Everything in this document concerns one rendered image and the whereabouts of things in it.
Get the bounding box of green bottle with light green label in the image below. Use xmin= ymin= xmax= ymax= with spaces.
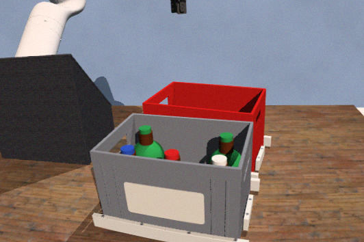
xmin=134 ymin=125 xmax=165 ymax=159

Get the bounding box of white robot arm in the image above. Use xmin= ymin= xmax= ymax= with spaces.
xmin=15 ymin=0 xmax=86 ymax=57

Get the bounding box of grey plastic crate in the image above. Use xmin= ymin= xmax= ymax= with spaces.
xmin=90 ymin=113 xmax=254 ymax=239

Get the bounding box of red crate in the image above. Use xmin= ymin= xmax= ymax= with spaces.
xmin=142 ymin=81 xmax=266 ymax=172

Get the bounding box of red bottle with pink label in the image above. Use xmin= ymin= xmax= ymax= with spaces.
xmin=164 ymin=149 xmax=181 ymax=161

